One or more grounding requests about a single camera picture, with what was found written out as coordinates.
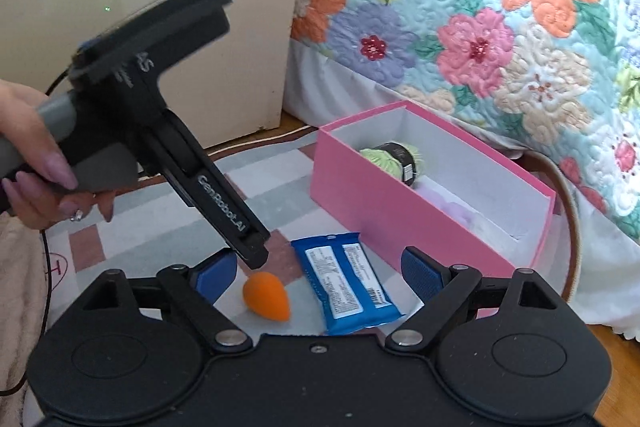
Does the checkered rug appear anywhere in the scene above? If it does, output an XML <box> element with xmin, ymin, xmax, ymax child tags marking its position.
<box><xmin>45</xmin><ymin>127</ymin><xmax>583</xmax><ymax>338</ymax></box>

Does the pink cardboard box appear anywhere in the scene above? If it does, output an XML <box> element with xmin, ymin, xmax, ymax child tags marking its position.
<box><xmin>309</xmin><ymin>102</ymin><xmax>557</xmax><ymax>277</ymax></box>

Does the orange makeup sponge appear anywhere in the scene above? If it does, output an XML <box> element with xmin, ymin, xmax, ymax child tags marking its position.
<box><xmin>242</xmin><ymin>272</ymin><xmax>292</xmax><ymax>322</ymax></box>

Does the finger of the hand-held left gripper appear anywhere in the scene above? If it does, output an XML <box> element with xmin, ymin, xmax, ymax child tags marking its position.
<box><xmin>231</xmin><ymin>229</ymin><xmax>274</xmax><ymax>271</ymax></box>

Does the person's left hand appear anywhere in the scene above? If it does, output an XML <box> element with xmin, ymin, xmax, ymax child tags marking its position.
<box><xmin>0</xmin><ymin>81</ymin><xmax>117</xmax><ymax>224</ymax></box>

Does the pale purple packet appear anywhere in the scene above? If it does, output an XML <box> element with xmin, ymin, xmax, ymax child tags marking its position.
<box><xmin>415</xmin><ymin>184</ymin><xmax>476</xmax><ymax>228</ymax></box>

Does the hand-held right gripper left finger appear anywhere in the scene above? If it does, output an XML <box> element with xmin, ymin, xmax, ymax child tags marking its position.
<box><xmin>82</xmin><ymin>252</ymin><xmax>253</xmax><ymax>353</ymax></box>

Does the beige fleece clothing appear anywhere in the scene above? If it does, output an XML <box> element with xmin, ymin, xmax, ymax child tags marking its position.
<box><xmin>0</xmin><ymin>207</ymin><xmax>56</xmax><ymax>403</ymax></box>

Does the blue wipes packet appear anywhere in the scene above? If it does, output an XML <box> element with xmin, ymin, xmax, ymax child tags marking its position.
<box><xmin>291</xmin><ymin>232</ymin><xmax>406</xmax><ymax>336</ymax></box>

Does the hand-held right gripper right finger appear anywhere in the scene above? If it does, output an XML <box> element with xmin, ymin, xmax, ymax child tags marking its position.
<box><xmin>385</xmin><ymin>246</ymin><xmax>561</xmax><ymax>353</ymax></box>

